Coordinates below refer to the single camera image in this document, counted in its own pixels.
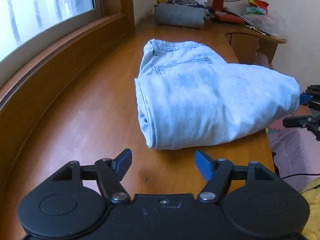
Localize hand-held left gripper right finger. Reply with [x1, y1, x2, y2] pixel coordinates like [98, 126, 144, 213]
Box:
[194, 149, 275, 203]

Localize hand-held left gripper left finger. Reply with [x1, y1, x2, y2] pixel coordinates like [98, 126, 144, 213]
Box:
[51, 149, 132, 204]

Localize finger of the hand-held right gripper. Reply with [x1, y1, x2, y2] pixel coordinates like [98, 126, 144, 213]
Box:
[299, 85, 320, 112]
[283, 115, 320, 141]

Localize metal scissors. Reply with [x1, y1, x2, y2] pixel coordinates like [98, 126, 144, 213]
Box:
[224, 7, 270, 36]

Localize window security bars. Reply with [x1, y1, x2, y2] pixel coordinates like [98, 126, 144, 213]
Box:
[6, 0, 75, 45]

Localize light blue jeans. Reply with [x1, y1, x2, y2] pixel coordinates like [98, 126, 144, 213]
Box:
[134, 39, 301, 151]

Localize colourful snack packets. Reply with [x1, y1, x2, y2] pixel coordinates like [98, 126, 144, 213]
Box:
[246, 0, 270, 16]

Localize wooden corner shelf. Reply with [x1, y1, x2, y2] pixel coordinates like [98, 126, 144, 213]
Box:
[224, 24, 287, 68]

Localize clear plastic bag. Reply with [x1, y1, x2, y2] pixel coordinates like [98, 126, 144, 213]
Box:
[246, 10, 287, 37]

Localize aluminium sliding window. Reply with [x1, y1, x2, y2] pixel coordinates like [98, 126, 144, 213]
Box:
[0, 0, 104, 65]

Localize black cable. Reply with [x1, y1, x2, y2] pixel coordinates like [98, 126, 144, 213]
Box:
[282, 172, 320, 180]

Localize wooden window sill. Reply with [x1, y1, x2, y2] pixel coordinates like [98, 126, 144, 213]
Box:
[0, 0, 136, 180]

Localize yellow fuzzy cloth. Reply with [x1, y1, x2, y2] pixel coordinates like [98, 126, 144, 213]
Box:
[300, 180, 320, 240]

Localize red comb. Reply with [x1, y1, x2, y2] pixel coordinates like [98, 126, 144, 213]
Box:
[214, 10, 242, 22]

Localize pink blanket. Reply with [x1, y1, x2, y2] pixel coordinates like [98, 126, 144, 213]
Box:
[255, 52, 320, 194]

